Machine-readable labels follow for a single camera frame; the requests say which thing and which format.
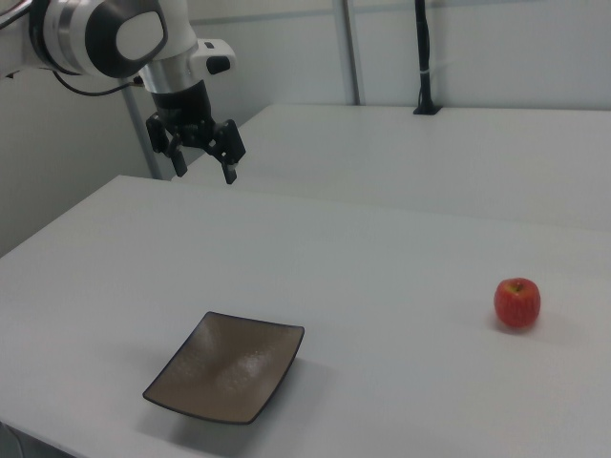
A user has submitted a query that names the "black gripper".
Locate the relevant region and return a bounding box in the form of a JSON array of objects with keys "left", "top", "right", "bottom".
[{"left": 145, "top": 79, "right": 248, "bottom": 186}]

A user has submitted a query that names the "black camera stand pole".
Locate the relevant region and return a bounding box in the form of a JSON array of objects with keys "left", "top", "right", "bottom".
[{"left": 411, "top": 0, "right": 443, "bottom": 117}]

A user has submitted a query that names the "brown square ceramic plate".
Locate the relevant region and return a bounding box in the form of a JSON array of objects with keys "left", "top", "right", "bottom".
[{"left": 141, "top": 310, "right": 306, "bottom": 426}]

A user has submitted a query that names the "red apple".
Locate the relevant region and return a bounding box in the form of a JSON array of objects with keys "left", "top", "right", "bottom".
[{"left": 493, "top": 278, "right": 542, "bottom": 331}]

